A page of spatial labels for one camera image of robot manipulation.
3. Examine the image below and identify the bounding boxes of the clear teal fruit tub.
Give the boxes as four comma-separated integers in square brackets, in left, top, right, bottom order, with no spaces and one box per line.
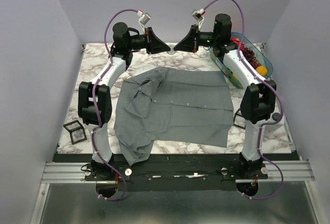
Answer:
[209,37,273,88]

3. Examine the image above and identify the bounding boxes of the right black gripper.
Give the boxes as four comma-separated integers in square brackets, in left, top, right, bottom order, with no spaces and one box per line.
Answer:
[173,26,218,54]

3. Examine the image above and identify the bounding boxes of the grey button shirt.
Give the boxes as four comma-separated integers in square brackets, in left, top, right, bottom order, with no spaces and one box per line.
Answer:
[114,67,234,165]

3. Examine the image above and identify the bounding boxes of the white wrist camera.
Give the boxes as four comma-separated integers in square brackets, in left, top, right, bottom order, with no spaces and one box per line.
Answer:
[137,10,151,32]
[191,8,205,30]

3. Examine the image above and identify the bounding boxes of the dark purple grapes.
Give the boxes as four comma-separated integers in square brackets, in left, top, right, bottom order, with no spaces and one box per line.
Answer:
[242,47,262,69]

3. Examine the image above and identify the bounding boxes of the pink dragon fruit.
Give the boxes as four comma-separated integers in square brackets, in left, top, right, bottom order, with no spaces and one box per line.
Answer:
[230,37,244,47]

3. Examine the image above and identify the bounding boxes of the aluminium rail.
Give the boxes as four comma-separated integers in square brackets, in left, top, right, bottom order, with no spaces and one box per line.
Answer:
[41,161,315,184]

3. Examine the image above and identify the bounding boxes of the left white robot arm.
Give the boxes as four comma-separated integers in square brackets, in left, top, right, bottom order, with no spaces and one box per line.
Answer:
[78,22,170,180]

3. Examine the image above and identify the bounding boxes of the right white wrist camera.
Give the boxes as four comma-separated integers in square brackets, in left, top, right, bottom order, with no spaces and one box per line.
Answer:
[191,8,205,30]

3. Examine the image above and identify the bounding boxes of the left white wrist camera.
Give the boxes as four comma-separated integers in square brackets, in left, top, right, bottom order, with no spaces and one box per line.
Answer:
[137,10,151,32]

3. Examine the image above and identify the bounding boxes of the right black square frame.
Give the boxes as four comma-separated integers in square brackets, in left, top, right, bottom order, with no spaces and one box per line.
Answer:
[233,109,246,130]

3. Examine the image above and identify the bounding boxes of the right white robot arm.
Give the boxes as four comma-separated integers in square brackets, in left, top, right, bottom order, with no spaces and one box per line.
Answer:
[174,10,276,179]

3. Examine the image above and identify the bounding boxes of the orange at tub front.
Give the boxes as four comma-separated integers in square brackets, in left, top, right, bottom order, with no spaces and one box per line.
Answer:
[255,66,268,76]

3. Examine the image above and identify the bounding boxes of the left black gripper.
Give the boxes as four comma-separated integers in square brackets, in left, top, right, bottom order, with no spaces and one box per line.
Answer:
[126,27,171,54]

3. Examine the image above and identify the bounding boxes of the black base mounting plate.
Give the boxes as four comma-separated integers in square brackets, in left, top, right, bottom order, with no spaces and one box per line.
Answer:
[52,153,301,196]

